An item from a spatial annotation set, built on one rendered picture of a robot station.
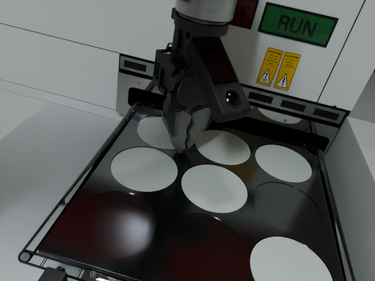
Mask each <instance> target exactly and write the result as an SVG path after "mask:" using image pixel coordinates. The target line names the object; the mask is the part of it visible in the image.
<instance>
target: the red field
mask: <svg viewBox="0 0 375 281"><path fill-rule="evenodd" d="M255 5H256V2H253V1H249V0H237V4H236V7H235V11H234V16H233V19H232V20H231V21H230V22H231V23H235V24H239V25H243V26H247V27H249V25H250V22H251V18H252V15H253V11H254V7H255Z"/></svg>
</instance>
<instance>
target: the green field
mask: <svg viewBox="0 0 375 281"><path fill-rule="evenodd" d="M334 23H335V20H330V19H327V18H322V17H318V16H313V15H310V14H306V13H301V12H296V11H292V10H289V9H284V8H279V7H275V6H270V5H268V7H267V10H266V14H265V17H264V20H263V23H262V27H261V30H264V31H268V32H273V33H277V34H281V35H285V36H290V37H294V38H299V39H302V40H306V41H311V42H315V43H320V44H323V45H325V44H326V41H327V39H328V37H329V35H330V32H331V30H332V28H333V26H334Z"/></svg>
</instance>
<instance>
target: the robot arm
mask: <svg viewBox="0 0 375 281"><path fill-rule="evenodd" d="M236 4H237V0H176V2H175V8H172V13H171V18H172V19H173V20H174V25H175V29H174V36H173V41H172V43H168V44H167V47H166V49H160V50H156V55H155V64H154V70H153V79H152V82H153V83H154V84H155V85H156V86H157V87H158V90H159V91H160V92H161V93H162V94H163V95H167V98H166V99H165V100H164V103H163V112H162V120H163V123H164V125H165V126H166V128H167V130H168V133H169V136H170V140H171V143H172V145H173V146H174V148H175V149H176V150H177V152H178V153H179V154H181V153H185V152H186V151H187V150H188V149H189V148H190V147H191V146H192V145H193V144H194V143H195V142H196V141H197V140H198V139H199V138H200V137H201V135H202V134H203V133H204V131H205V130H206V129H207V128H208V127H209V126H210V124H211V122H212V121H213V119H214V121H215V122H216V123H222V122H227V121H231V120H236V119H240V118H243V117H245V116H246V115H247V114H248V113H249V112H250V111H251V106H250V104H249V102H248V99H247V97H246V95H245V93H244V91H243V88H242V86H241V84H240V82H239V79H238V77H237V74H236V73H235V71H234V68H233V66H232V63H231V61H230V59H229V57H228V55H227V52H226V50H225V48H224V46H223V43H222V41H221V39H220V37H221V36H225V35H226V34H227V32H228V28H229V22H230V21H231V20H232V19H233V16H234V11H235V7H236ZM169 44H172V46H169ZM167 52H170V54H168V53H167ZM157 62H158V64H157ZM156 71H157V73H156ZM186 132H187V134H186Z"/></svg>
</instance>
